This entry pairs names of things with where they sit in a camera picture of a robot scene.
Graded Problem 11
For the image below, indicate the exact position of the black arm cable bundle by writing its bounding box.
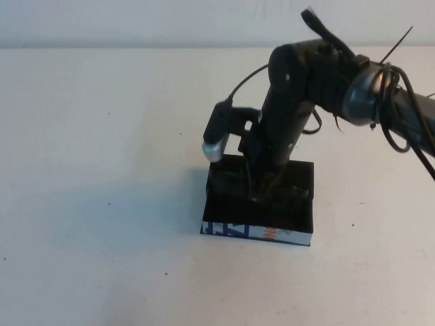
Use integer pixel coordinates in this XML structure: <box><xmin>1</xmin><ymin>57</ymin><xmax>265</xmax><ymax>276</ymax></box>
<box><xmin>368</xmin><ymin>62</ymin><xmax>435</xmax><ymax>183</ymax></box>

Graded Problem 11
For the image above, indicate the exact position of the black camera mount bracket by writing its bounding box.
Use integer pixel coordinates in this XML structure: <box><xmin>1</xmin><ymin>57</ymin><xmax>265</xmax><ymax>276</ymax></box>
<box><xmin>230</xmin><ymin>107</ymin><xmax>263</xmax><ymax>137</ymax></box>

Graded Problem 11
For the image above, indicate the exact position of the black zip tie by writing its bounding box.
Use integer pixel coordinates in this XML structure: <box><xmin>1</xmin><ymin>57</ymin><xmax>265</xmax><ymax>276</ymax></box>
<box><xmin>380</xmin><ymin>26</ymin><xmax>414</xmax><ymax>65</ymax></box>

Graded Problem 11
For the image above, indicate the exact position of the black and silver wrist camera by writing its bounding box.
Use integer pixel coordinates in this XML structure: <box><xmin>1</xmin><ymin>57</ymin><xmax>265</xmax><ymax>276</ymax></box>
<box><xmin>202</xmin><ymin>100</ymin><xmax>236</xmax><ymax>163</ymax></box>

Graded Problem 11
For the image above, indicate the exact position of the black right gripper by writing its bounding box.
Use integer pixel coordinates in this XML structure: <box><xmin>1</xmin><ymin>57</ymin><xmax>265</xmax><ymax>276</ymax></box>
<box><xmin>238</xmin><ymin>101</ymin><xmax>316</xmax><ymax>204</ymax></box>

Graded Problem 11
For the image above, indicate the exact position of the black printed open glasses case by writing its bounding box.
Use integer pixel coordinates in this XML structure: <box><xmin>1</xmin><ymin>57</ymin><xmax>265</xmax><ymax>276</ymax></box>
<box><xmin>199</xmin><ymin>154</ymin><xmax>315</xmax><ymax>247</ymax></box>

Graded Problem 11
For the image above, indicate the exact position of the thin black camera cable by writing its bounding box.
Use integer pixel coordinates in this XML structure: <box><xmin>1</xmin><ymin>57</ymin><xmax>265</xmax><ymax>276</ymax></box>
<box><xmin>226</xmin><ymin>64</ymin><xmax>270</xmax><ymax>103</ymax></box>

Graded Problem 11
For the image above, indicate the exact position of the black fabric cable strap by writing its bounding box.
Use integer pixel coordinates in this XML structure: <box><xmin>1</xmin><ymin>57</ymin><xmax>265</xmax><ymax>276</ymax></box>
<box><xmin>300</xmin><ymin>8</ymin><xmax>357</xmax><ymax>59</ymax></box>

